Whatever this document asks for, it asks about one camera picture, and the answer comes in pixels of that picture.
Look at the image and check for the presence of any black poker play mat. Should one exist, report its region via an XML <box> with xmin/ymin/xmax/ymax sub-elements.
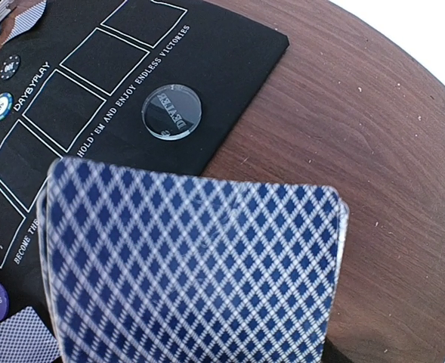
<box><xmin>0</xmin><ymin>1</ymin><xmax>289</xmax><ymax>317</ymax></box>

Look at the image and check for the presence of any dark dealer button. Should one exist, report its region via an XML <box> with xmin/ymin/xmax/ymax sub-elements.
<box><xmin>141</xmin><ymin>84</ymin><xmax>202</xmax><ymax>141</ymax></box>

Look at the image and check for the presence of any blue green fifty chip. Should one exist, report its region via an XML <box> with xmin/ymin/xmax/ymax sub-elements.
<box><xmin>0</xmin><ymin>92</ymin><xmax>14</xmax><ymax>121</ymax></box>

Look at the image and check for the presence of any blue backed playing card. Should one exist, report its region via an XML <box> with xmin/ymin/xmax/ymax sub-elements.
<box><xmin>5</xmin><ymin>0</ymin><xmax>47</xmax><ymax>42</ymax></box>

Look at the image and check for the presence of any black hundred chip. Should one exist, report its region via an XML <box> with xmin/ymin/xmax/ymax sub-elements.
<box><xmin>0</xmin><ymin>54</ymin><xmax>21</xmax><ymax>80</ymax></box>

